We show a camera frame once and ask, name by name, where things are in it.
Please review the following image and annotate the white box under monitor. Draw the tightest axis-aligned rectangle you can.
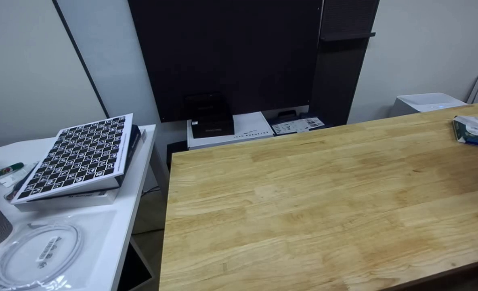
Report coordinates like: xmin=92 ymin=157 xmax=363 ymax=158
xmin=187 ymin=112 xmax=275 ymax=149

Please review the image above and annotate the small black box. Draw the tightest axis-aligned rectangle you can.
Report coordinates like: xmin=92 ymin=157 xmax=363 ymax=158
xmin=191 ymin=99 xmax=234 ymax=137

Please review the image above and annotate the white keyboard device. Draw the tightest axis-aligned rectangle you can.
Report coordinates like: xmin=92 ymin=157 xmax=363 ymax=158
xmin=273 ymin=116 xmax=325 ymax=136

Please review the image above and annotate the large black monitor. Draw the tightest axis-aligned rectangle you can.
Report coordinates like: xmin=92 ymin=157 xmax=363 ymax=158
xmin=128 ymin=0 xmax=321 ymax=121

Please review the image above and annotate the black white patterned board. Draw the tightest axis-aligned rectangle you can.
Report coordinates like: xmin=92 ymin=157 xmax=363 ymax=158
xmin=10 ymin=112 xmax=136 ymax=205

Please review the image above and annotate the white storage bin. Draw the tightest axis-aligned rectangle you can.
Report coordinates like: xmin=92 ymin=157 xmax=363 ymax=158
xmin=389 ymin=92 xmax=464 ymax=116

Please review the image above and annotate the white side table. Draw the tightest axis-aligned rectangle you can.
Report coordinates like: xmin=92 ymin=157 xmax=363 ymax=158
xmin=0 ymin=124 xmax=155 ymax=291

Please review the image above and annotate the green marker pen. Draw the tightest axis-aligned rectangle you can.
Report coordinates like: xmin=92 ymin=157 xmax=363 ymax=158
xmin=0 ymin=162 xmax=24 ymax=176

